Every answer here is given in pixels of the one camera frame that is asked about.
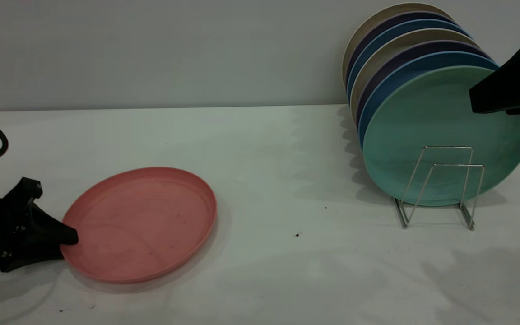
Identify pink round plate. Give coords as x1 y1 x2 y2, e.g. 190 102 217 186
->
60 167 218 284

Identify dark purple round plate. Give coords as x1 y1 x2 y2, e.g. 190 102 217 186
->
355 41 493 128
345 11 457 87

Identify green round plate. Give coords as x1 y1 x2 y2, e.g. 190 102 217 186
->
362 65 520 207

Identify blue round plate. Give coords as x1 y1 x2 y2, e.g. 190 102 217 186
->
347 19 471 102
358 51 500 149

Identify beige round plate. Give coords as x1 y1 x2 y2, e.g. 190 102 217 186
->
349 28 480 121
341 3 453 89

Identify silver wire plate rack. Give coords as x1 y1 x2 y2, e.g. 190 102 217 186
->
393 146 485 231

